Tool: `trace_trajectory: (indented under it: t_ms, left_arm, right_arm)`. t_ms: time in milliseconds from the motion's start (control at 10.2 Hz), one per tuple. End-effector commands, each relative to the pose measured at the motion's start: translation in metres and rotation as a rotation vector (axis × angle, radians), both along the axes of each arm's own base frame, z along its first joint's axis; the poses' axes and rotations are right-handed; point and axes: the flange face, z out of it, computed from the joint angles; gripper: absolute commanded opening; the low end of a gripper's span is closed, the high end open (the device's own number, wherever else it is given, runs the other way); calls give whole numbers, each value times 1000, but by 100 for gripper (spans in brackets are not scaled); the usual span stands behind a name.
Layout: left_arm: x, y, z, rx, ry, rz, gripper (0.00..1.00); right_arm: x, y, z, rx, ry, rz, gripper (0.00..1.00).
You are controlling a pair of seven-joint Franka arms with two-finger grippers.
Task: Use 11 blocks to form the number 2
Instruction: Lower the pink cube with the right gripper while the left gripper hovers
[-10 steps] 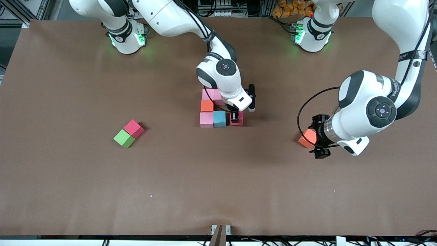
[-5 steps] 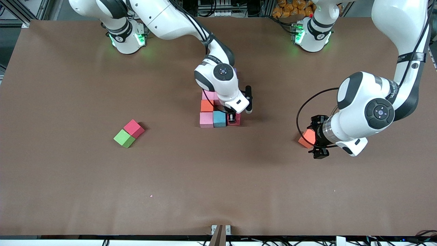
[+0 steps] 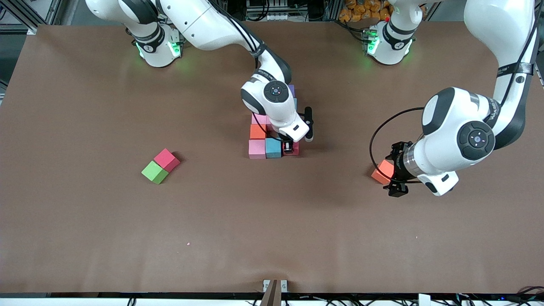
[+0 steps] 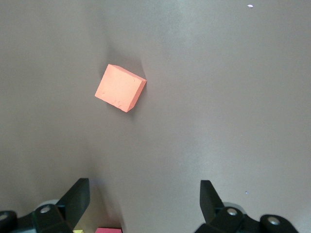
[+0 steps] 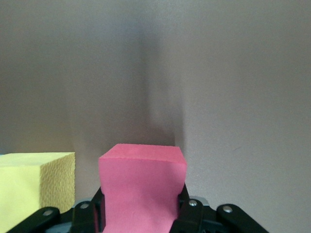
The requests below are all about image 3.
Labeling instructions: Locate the bag of orange items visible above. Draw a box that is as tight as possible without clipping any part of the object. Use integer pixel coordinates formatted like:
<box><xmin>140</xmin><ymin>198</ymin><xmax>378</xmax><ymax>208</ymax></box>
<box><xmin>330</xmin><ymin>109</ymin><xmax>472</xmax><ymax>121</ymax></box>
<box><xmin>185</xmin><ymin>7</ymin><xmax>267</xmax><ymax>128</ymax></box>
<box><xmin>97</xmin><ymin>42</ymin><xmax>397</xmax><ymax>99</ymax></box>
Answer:
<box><xmin>339</xmin><ymin>0</ymin><xmax>394</xmax><ymax>23</ymax></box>

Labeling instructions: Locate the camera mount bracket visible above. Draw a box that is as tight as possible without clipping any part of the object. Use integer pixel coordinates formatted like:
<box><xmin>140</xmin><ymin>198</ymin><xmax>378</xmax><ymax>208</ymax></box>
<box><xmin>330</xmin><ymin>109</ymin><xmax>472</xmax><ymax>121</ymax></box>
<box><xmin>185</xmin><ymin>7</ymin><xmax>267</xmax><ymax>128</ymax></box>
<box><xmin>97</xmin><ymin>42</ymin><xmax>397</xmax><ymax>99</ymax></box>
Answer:
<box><xmin>263</xmin><ymin>279</ymin><xmax>289</xmax><ymax>306</ymax></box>

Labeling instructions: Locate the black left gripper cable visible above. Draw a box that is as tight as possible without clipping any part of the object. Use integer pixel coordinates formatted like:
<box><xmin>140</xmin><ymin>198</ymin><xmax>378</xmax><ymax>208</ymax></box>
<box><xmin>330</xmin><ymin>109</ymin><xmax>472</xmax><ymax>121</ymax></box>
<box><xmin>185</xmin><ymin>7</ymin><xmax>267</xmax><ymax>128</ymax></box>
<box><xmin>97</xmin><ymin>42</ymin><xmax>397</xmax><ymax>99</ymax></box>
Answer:
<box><xmin>369</xmin><ymin>107</ymin><xmax>425</xmax><ymax>184</ymax></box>

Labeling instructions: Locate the aluminium frame profile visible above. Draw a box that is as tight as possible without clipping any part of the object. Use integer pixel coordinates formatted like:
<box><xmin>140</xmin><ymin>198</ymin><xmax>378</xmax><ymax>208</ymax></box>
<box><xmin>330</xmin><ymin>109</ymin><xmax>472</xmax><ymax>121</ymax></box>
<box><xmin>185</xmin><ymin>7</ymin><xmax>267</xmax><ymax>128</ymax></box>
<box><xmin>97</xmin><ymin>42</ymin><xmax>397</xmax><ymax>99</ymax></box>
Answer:
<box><xmin>0</xmin><ymin>0</ymin><xmax>64</xmax><ymax>35</ymax></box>

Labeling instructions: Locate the green foam block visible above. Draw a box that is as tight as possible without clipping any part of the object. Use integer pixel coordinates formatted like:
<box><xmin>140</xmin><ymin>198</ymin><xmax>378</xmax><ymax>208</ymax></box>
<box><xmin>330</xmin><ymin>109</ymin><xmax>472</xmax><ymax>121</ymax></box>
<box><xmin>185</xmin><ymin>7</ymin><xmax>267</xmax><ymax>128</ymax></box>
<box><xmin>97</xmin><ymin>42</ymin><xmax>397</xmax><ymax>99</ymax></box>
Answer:
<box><xmin>141</xmin><ymin>160</ymin><xmax>169</xmax><ymax>185</ymax></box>

